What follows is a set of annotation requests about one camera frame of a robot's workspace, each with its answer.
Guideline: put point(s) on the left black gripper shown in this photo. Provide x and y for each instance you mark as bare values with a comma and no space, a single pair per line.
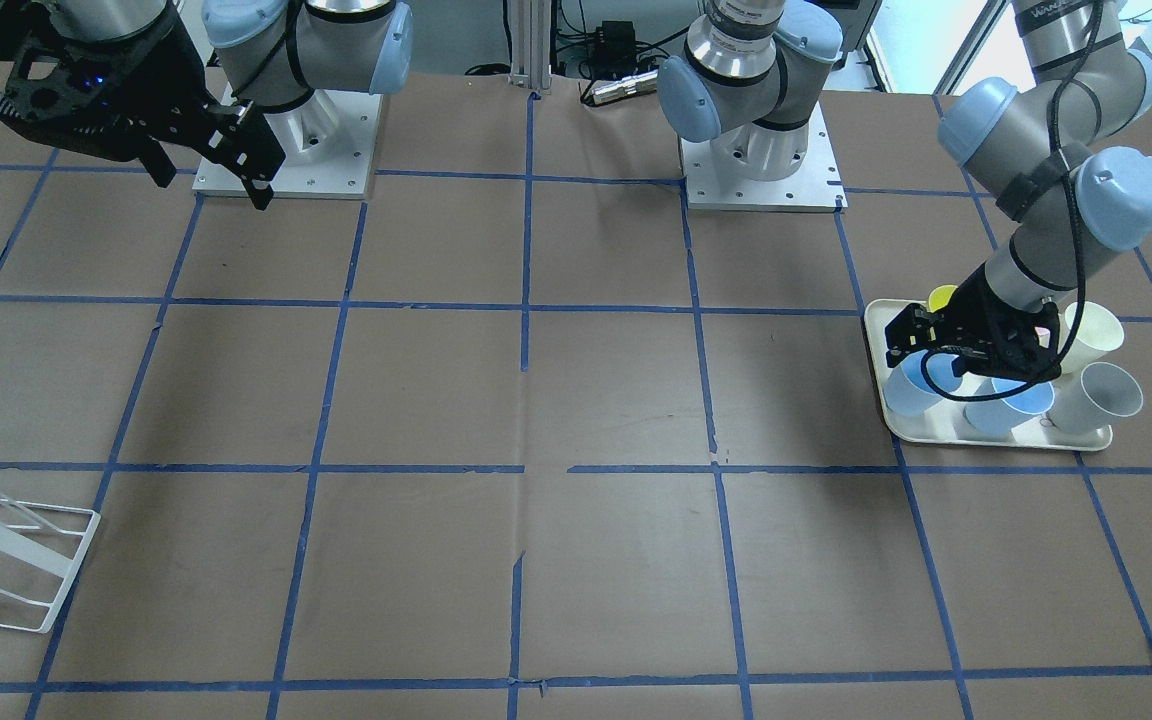
981,303

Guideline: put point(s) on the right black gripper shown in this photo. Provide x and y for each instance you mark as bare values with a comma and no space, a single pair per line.
173,92

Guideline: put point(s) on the pale blue plastic cup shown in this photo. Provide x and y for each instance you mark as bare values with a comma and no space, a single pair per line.
908,393

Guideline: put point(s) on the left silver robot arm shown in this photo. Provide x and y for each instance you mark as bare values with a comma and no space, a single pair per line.
751,73

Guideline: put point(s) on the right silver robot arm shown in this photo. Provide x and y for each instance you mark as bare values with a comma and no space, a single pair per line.
270,50

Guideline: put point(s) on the yellow plastic cup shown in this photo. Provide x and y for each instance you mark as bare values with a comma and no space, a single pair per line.
939,298

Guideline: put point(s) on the grey plastic cup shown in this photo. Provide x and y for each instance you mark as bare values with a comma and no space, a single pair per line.
1099,395

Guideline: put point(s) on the cream plastic cup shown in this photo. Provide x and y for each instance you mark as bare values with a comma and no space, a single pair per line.
1099,334

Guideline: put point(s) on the cream serving tray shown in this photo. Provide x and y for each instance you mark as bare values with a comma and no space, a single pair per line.
945,423

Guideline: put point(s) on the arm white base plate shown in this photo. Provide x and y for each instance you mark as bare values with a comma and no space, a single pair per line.
336,150
726,190

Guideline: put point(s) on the aluminium frame post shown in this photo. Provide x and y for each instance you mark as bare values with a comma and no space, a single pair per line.
531,42

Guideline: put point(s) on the white wire cup rack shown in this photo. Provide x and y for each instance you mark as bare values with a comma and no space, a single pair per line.
42,550

